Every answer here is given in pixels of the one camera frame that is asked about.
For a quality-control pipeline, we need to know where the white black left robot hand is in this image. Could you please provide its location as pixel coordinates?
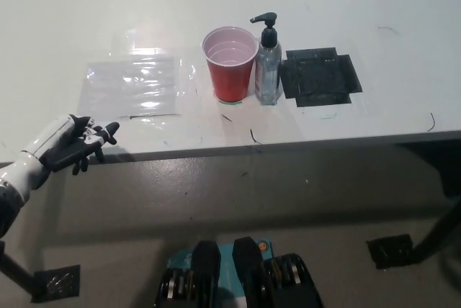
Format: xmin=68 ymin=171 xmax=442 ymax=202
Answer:
xmin=19 ymin=113 xmax=120 ymax=176

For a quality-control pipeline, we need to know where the clear hand soap pump bottle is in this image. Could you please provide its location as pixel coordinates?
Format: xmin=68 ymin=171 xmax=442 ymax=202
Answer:
xmin=250 ymin=12 xmax=282 ymax=107

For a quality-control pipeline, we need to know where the robot body black teal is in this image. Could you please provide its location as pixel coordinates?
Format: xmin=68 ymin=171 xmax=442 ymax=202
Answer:
xmin=154 ymin=236 xmax=323 ymax=308

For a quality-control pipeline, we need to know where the clear plastic sheet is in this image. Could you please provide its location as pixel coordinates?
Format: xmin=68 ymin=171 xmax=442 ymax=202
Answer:
xmin=77 ymin=47 xmax=199 ymax=122

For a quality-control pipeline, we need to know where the black table leg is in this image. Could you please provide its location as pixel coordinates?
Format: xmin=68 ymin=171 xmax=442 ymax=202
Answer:
xmin=0 ymin=241 xmax=37 ymax=296
xmin=412 ymin=192 xmax=461 ymax=264

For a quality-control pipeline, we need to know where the black floor tape patch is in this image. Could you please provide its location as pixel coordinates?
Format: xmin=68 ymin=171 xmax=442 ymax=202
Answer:
xmin=31 ymin=263 xmax=81 ymax=304
xmin=366 ymin=234 xmax=415 ymax=270

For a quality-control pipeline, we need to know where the red plastic cup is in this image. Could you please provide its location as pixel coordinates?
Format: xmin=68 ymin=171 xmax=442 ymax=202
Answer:
xmin=201 ymin=26 xmax=259 ymax=104

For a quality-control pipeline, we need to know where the black tape patch on table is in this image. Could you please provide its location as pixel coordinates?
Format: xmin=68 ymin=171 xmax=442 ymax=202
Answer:
xmin=279 ymin=47 xmax=364 ymax=108

